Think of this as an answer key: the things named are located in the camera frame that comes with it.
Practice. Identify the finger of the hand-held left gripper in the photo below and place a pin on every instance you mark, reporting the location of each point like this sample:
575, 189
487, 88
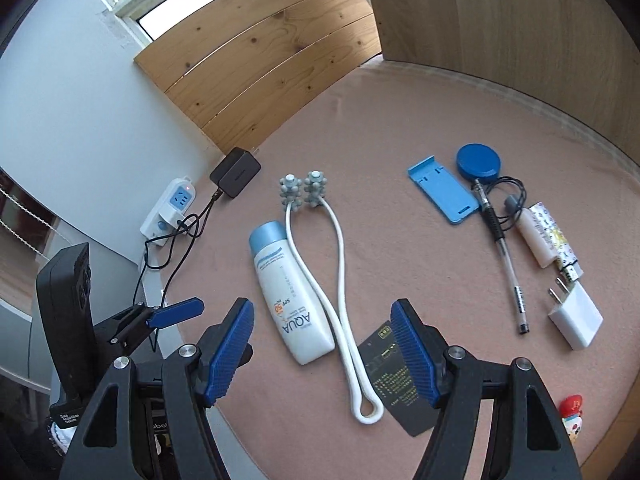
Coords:
177, 311

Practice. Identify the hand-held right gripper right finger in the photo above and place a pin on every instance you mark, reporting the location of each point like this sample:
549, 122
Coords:
415, 355

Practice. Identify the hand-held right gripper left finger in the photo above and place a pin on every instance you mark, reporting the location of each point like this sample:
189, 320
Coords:
227, 355

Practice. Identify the black printed card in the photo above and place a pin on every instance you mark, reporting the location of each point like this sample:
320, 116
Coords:
385, 385

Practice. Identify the white massage roller grey balls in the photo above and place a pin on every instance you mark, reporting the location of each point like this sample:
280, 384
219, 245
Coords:
345, 320

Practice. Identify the white sunscreen bottle blue cap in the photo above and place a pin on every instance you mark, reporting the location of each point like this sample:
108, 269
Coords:
290, 295

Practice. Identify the white power strip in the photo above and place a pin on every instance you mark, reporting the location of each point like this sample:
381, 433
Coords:
170, 210

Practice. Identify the clear gel pen black grip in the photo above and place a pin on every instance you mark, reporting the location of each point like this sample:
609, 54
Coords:
510, 270

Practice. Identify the black power adapter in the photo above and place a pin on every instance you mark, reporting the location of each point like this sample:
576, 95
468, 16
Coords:
235, 172

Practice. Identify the blue plastic phone stand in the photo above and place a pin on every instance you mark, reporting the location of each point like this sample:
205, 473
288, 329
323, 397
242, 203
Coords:
442, 195

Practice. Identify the white lip balm tube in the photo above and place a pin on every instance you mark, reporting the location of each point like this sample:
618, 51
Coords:
535, 240

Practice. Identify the patterned usb stick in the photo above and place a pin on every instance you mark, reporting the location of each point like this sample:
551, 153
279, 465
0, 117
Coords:
557, 237

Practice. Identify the blue round tin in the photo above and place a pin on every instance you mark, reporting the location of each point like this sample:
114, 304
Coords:
478, 162

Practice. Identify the pine wood panel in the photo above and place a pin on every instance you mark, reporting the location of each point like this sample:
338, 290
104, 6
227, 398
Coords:
250, 50

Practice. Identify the white framed window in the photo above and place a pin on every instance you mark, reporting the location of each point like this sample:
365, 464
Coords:
150, 5

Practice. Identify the oak veneer board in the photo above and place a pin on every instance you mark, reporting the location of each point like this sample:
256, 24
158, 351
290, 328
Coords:
500, 20

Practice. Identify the white wall charger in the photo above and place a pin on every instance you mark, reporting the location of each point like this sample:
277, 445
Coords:
577, 317

